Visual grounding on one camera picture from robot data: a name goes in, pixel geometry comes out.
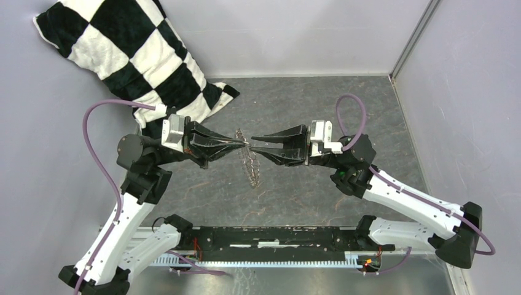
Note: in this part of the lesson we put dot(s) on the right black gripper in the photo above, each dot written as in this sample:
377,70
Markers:
297,145

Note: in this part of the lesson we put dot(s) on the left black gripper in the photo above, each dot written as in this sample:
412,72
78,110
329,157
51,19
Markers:
200,136

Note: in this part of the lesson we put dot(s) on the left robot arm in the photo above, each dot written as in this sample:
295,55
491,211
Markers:
130,195

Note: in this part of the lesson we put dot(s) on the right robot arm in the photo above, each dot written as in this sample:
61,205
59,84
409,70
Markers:
449,230

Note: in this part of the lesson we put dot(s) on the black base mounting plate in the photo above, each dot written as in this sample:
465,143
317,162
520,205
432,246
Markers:
275,244

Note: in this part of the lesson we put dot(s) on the black white checkered pillow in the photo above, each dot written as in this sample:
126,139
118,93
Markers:
135,51

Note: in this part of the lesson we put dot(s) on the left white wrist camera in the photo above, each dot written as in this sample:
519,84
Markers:
173,132

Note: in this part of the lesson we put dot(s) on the aluminium frame rail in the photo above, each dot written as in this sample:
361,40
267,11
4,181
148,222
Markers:
110,266

